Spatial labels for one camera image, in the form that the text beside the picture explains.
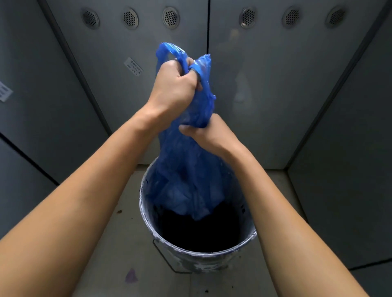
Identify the person's right forearm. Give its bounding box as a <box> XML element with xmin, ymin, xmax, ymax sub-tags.
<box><xmin>225</xmin><ymin>146</ymin><xmax>370</xmax><ymax>297</ymax></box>

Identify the person's left forearm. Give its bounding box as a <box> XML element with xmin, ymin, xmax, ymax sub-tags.
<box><xmin>0</xmin><ymin>105</ymin><xmax>167</xmax><ymax>297</ymax></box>

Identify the person's left hand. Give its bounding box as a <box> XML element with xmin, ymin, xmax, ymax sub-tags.
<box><xmin>144</xmin><ymin>56</ymin><xmax>203</xmax><ymax>130</ymax></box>

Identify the row of round metal vents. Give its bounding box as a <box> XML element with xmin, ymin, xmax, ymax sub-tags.
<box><xmin>80</xmin><ymin>4</ymin><xmax>348</xmax><ymax>31</ymax></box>

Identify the grey vented cabinet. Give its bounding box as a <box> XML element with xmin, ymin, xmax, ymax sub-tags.
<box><xmin>38</xmin><ymin>0</ymin><xmax>390</xmax><ymax>171</ymax></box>

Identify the paint-stained bucket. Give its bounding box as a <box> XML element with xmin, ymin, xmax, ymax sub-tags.
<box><xmin>139</xmin><ymin>157</ymin><xmax>258</xmax><ymax>275</ymax></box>

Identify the blue plastic bag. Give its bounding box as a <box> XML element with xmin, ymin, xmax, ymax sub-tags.
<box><xmin>144</xmin><ymin>42</ymin><xmax>245</xmax><ymax>221</ymax></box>

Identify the person's right hand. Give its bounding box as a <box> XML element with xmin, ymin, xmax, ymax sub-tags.
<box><xmin>178</xmin><ymin>113</ymin><xmax>245</xmax><ymax>163</ymax></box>

